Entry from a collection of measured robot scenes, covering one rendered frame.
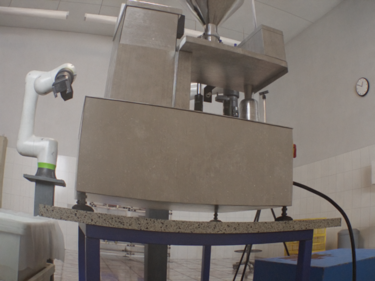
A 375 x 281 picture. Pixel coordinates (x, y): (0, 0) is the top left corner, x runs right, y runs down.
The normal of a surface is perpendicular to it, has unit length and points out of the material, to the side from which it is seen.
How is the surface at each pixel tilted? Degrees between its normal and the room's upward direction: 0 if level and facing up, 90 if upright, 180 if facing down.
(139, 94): 90
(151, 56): 90
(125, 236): 90
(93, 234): 90
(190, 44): 180
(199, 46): 180
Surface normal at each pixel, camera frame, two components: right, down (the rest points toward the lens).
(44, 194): 0.30, -0.22
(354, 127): -0.94, -0.12
